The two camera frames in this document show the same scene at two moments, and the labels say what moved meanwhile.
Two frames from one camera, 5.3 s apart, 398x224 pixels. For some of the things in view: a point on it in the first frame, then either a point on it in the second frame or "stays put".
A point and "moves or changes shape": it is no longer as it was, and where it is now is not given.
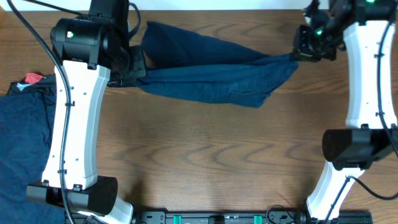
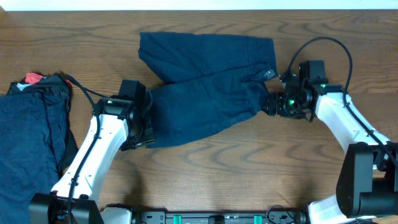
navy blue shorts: (184, 61) moves or changes shape
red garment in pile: (33, 77) stays put
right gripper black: (302, 52) -> (275, 106)
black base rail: (233, 218) stays put
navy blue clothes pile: (27, 119) stays put
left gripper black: (137, 71) -> (148, 137)
